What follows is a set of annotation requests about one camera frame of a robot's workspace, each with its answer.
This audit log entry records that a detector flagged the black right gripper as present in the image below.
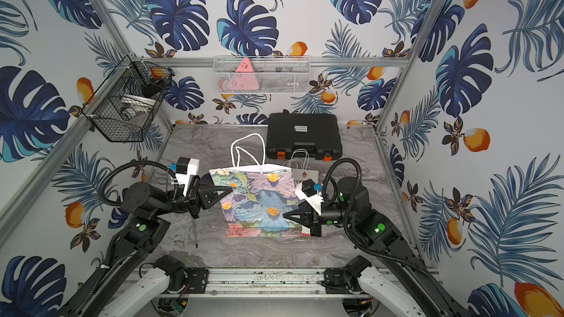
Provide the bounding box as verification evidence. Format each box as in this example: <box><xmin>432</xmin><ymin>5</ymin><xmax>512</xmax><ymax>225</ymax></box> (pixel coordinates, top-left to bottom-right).
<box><xmin>283</xmin><ymin>202</ymin><xmax>357</xmax><ymax>238</ymax></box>

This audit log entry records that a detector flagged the floral paper bag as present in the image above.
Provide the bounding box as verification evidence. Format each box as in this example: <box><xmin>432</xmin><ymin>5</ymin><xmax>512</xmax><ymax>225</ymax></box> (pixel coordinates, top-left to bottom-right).
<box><xmin>209</xmin><ymin>133</ymin><xmax>303</xmax><ymax>239</ymax></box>

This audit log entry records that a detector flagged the white happy paper bag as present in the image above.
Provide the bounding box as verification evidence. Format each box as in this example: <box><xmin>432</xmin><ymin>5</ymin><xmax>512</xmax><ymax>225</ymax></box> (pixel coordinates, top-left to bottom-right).
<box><xmin>283</xmin><ymin>148</ymin><xmax>319</xmax><ymax>183</ymax></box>

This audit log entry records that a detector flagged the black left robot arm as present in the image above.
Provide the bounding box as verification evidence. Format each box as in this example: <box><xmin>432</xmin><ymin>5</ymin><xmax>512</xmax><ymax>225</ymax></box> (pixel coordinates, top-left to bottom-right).
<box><xmin>56</xmin><ymin>157</ymin><xmax>234</xmax><ymax>316</ymax></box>

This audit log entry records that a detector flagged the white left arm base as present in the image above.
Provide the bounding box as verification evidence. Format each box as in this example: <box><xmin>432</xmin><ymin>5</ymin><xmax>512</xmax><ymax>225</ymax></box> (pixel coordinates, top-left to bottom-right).
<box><xmin>99</xmin><ymin>255</ymin><xmax>186</xmax><ymax>316</ymax></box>

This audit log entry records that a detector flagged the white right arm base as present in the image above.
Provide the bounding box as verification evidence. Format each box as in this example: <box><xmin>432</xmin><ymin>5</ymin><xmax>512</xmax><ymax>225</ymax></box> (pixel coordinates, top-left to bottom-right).
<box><xmin>343</xmin><ymin>256</ymin><xmax>425</xmax><ymax>316</ymax></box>

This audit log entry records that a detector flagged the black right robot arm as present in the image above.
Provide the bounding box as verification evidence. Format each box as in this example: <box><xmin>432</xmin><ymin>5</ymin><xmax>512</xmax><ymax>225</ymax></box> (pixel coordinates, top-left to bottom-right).
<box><xmin>284</xmin><ymin>158</ymin><xmax>470</xmax><ymax>316</ymax></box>

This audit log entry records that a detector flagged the black tool case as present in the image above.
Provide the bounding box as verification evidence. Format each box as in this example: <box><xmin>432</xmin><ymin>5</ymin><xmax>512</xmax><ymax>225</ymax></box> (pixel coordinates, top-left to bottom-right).
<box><xmin>266</xmin><ymin>113</ymin><xmax>343</xmax><ymax>161</ymax></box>

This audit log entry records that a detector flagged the pink triangle item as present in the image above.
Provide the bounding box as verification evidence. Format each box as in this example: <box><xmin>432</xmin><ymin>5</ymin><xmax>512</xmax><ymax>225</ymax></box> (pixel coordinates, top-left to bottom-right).
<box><xmin>224</xmin><ymin>57</ymin><xmax>260</xmax><ymax>92</ymax></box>

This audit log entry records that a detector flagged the orange handled screwdriver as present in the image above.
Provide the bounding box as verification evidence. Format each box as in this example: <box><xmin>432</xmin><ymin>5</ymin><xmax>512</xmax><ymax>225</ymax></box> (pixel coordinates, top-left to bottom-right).
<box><xmin>192</xmin><ymin>219</ymin><xmax>198</xmax><ymax>249</ymax></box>

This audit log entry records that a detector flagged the aluminium linear rail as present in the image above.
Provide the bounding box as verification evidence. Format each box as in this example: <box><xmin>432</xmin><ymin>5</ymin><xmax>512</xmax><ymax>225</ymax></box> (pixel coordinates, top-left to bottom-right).
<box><xmin>127</xmin><ymin>266</ymin><xmax>442</xmax><ymax>298</ymax></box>

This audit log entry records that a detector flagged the black wire basket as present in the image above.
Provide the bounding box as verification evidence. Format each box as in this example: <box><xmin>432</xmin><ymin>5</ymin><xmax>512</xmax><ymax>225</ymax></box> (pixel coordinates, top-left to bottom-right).
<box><xmin>80</xmin><ymin>56</ymin><xmax>175</xmax><ymax>142</ymax></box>

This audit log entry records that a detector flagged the white mesh wall shelf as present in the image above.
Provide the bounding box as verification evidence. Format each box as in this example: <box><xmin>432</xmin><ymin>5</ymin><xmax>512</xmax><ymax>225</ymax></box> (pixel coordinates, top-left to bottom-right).
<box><xmin>212</xmin><ymin>56</ymin><xmax>311</xmax><ymax>94</ymax></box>

